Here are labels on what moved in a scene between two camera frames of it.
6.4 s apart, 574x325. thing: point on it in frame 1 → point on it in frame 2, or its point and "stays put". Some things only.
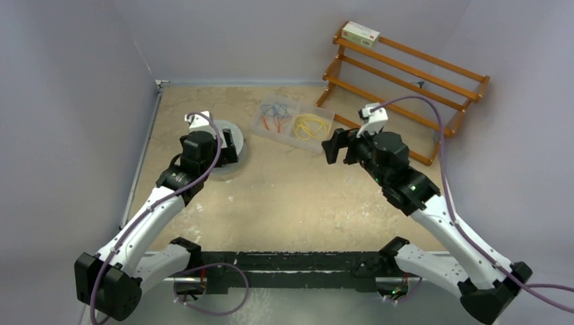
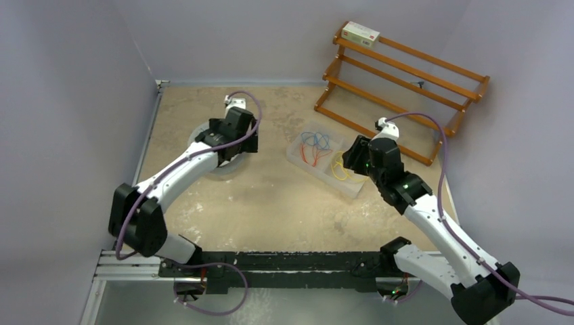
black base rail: (359, 271) stays put
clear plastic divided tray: (291, 122) → (316, 149)
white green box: (360, 33) stays put
